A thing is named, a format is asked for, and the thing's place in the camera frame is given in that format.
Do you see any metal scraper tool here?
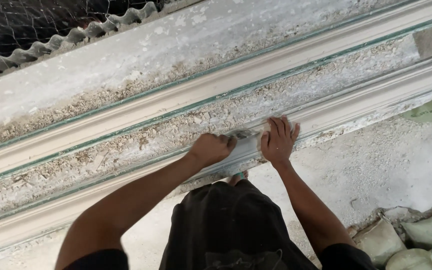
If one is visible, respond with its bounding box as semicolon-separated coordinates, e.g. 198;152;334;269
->
225;128;262;140

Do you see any heap of pale green sacks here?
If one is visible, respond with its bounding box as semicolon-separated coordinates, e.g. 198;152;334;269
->
353;207;432;270

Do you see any person's black clothing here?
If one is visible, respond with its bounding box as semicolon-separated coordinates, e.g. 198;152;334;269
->
63;179;378;270

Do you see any person's left hand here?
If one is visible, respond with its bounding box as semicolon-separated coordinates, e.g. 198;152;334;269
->
188;133;238;168

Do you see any person's foot in sandal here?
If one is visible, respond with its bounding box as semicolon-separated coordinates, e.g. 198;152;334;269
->
228;170;249;187

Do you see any dusty glass work table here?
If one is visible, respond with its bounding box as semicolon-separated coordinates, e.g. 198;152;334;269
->
0;0;432;259

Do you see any wire mesh netting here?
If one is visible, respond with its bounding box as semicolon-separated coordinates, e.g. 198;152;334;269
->
0;0;172;64

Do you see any corrugated grey roofing sheet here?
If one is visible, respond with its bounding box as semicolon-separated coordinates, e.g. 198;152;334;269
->
0;1;159;80

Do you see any person's right hand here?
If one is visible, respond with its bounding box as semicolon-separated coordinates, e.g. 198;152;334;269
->
260;115;301;167

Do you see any white plaster cornice moulding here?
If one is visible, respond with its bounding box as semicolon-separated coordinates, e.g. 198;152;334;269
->
0;52;432;259
0;0;432;186

